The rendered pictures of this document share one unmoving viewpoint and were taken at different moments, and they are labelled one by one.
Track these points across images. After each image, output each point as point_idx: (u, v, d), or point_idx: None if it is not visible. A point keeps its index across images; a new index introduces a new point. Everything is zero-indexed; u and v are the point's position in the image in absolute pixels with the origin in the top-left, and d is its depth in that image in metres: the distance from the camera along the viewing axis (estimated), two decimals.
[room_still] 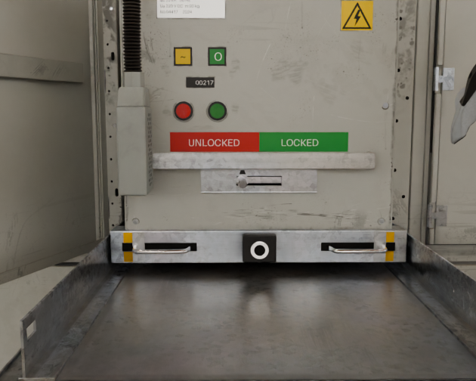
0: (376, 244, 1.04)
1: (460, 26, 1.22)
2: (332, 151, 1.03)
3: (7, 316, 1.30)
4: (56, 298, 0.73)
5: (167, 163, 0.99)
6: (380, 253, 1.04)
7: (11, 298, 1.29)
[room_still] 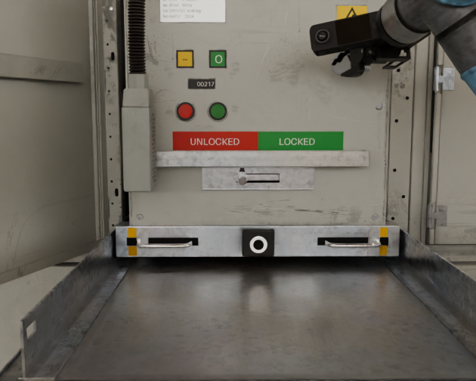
0: (370, 239, 1.08)
1: None
2: (327, 150, 1.07)
3: (7, 316, 1.30)
4: (56, 298, 0.73)
5: (170, 161, 1.03)
6: (374, 248, 1.09)
7: (11, 298, 1.29)
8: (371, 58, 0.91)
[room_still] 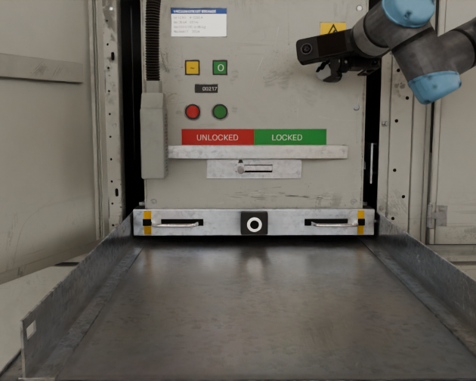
0: (350, 220, 1.27)
1: (460, 26, 1.22)
2: (313, 144, 1.26)
3: (7, 316, 1.30)
4: (56, 298, 0.73)
5: (180, 153, 1.22)
6: (353, 227, 1.28)
7: (11, 298, 1.29)
8: (347, 67, 1.10)
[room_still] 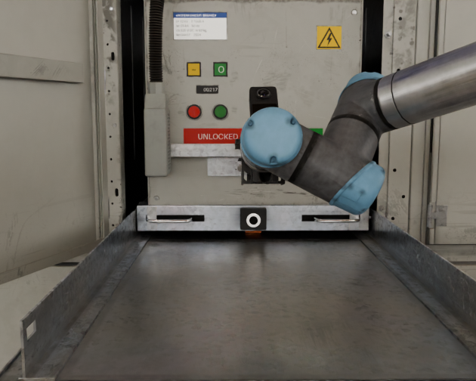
0: (351, 216, 1.32)
1: (460, 26, 1.22)
2: None
3: (7, 316, 1.30)
4: (56, 298, 0.73)
5: (181, 152, 1.28)
6: (354, 223, 1.33)
7: (11, 298, 1.29)
8: None
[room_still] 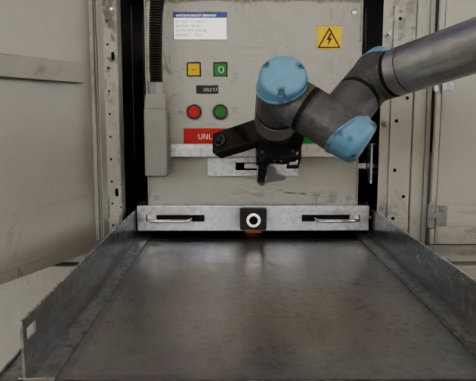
0: (351, 216, 1.32)
1: None
2: (310, 143, 1.31)
3: (7, 316, 1.30)
4: (56, 298, 0.73)
5: (181, 152, 1.28)
6: (354, 223, 1.33)
7: (11, 298, 1.29)
8: (264, 157, 1.04)
